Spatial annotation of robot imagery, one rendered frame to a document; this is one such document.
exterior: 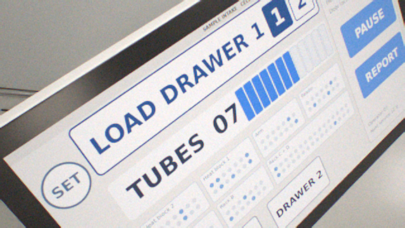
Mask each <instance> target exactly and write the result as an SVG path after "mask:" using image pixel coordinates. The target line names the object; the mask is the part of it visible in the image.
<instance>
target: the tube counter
mask: <svg viewBox="0 0 405 228"><path fill-rule="evenodd" d="M334 54H336V53H335V49H334V47H333V44H332V40H331V38H330V35H329V33H328V29H327V26H325V22H324V20H323V21H321V22H320V23H319V24H317V25H316V26H315V27H313V28H312V29H311V30H310V31H308V32H307V33H306V34H304V35H303V36H302V37H300V38H299V39H298V40H296V41H295V42H294V43H293V44H291V45H290V46H289V47H288V48H286V49H285V50H284V51H283V52H282V53H280V54H279V55H278V56H277V57H275V58H274V59H272V60H271V61H269V62H268V63H267V64H266V65H264V66H263V67H261V68H260V69H259V70H258V71H257V72H255V73H254V74H252V75H251V76H250V77H249V78H247V79H246V80H245V81H243V82H242V83H241V84H239V85H238V86H237V87H236V88H235V89H233V90H232V91H230V92H229V93H228V94H226V95H225V96H224V97H222V98H221V99H220V100H219V101H217V102H216V103H214V104H213V105H211V107H210V108H208V109H207V110H206V111H205V112H203V115H204V116H205V118H206V120H207V121H208V123H209V126H210V127H211V129H212V131H213V133H214V135H215V136H216V137H217V139H218V141H219V142H220V144H221V146H222V147H223V146H224V145H226V143H227V142H229V141H230V140H231V139H233V138H234V137H235V136H236V135H237V134H238V133H240V132H241V131H242V130H244V129H245V128H246V127H247V126H248V125H249V124H251V123H252V122H253V121H255V119H257V118H258V117H259V116H260V115H262V114H263V113H264V112H265V111H266V110H267V109H269V108H270V107H271V105H274V104H275V103H276V102H277V101H278V100H279V99H281V98H282V97H283V96H285V95H286V94H287V93H288V92H289V91H290V90H292V89H293V88H294V87H295V86H296V85H298V84H299V83H300V82H301V81H303V80H304V79H305V78H306V77H307V76H308V75H310V74H311V73H312V72H314V71H315V70H316V69H317V68H318V67H319V66H321V65H322V64H323V63H324V62H326V61H327V60H329V59H330V58H331V57H332V56H333V55H334Z"/></svg>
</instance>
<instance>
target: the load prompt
mask: <svg viewBox="0 0 405 228"><path fill-rule="evenodd" d="M320 12H321V11H320V9H319V6H318V3H317V0H258V1H256V2H255V3H254V4H252V5H250V6H249V7H248V8H246V9H245V10H243V11H241V12H240V13H239V14H238V15H236V16H234V17H233V18H231V19H230V20H229V21H227V22H225V23H224V24H223V25H221V26H220V27H218V28H217V29H214V30H213V31H212V32H210V33H209V34H208V35H206V36H204V37H203V38H202V39H200V40H198V41H197V42H196V43H194V44H193V45H191V46H190V47H188V48H187V49H185V51H183V52H182V53H180V54H179V55H178V56H176V57H174V58H173V59H172V60H170V61H169V62H168V63H166V64H164V65H163V66H161V67H160V68H158V69H156V70H155V71H153V72H152V73H150V74H149V75H148V76H146V77H144V78H143V79H142V80H140V81H138V83H136V84H134V85H133V86H132V87H130V88H128V89H127V90H126V91H124V92H123V93H121V94H120V95H118V96H117V97H115V98H114V99H112V100H111V101H110V102H108V103H106V104H105V105H104V106H103V107H102V108H100V109H98V110H96V111H95V112H94V113H92V114H91V115H89V116H88V117H86V118H85V119H83V120H82V121H81V122H79V123H78V124H76V125H74V126H73V127H72V128H70V129H68V130H67V131H66V132H65V133H66V134H67V136H68V137H69V138H70V139H71V141H72V143H73V144H74V145H75V146H76V148H77V149H78V150H79V151H80V153H81V155H82V156H83V157H84V158H85V160H86V161H87V163H88V164H89V166H90V167H91V169H92V170H93V171H94V173H95V174H96V175H97V177H98V178H99V179H100V178H102V177H103V176H105V175H106V174H107V173H108V172H110V171H111V170H113V169H114V168H115V167H117V166H118V165H119V164H120V163H121V162H122V161H123V160H125V159H126V158H128V157H129V156H130V155H132V154H133V153H134V152H136V151H137V150H138V149H139V148H141V147H142V146H143V145H145V144H146V143H148V142H149V141H150V140H151V139H153V138H154V137H156V136H157V135H158V134H160V133H162V132H163V131H164V130H165V129H167V128H168V127H169V126H171V125H172V124H174V123H175V122H176V121H177V120H178V119H180V118H181V117H183V116H184V115H185V114H186V113H188V112H189V111H191V110H192V109H193V108H195V107H196V105H198V104H199V103H200V102H201V101H203V100H204V99H206V98H207V97H208V96H210V95H211V94H212V93H214V92H215V91H217V90H218V89H219V88H221V87H222V86H224V85H225V84H226V83H227V82H229V81H230V80H232V79H233V78H234V77H235V76H237V75H238V74H239V73H240V72H242V71H243V70H245V69H246V68H247V67H248V66H250V65H251V64H253V63H254V62H255V61H256V60H258V59H259V58H260V57H262V56H263V55H264V54H266V53H267V52H268V51H269V50H270V49H271V48H274V47H275V46H276V45H277V44H279V43H280V42H282V41H283V40H284V39H285V38H287V37H288V36H289V35H290V34H292V33H293V32H295V31H296V30H297V29H299V28H300V27H302V26H303V25H304V24H305V23H307V22H308V21H310V19H312V18H313V17H315V16H316V15H317V14H318V13H320Z"/></svg>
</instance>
